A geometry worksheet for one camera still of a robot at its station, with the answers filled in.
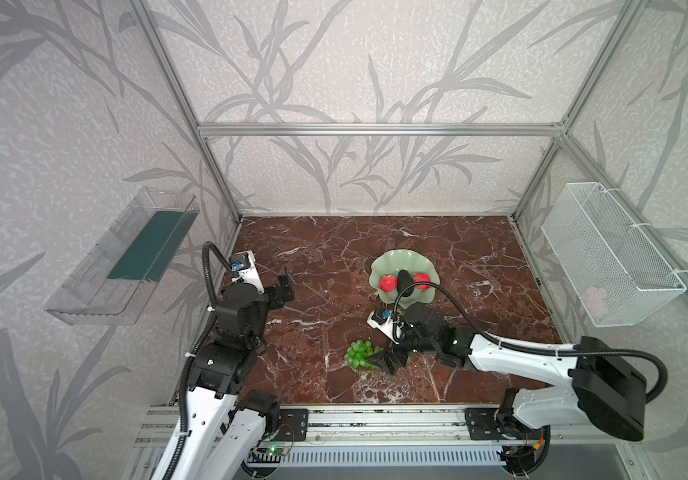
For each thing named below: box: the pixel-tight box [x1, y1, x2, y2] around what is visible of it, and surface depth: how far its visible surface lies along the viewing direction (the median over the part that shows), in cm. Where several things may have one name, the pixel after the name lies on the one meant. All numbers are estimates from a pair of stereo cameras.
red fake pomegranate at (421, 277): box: [413, 272, 431, 290], surface depth 98 cm
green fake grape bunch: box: [344, 340, 384, 370], surface depth 84 cm
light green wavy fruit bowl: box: [369, 249, 440, 310], surface depth 103 cm
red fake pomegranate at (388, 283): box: [379, 274, 399, 293], surface depth 98 cm
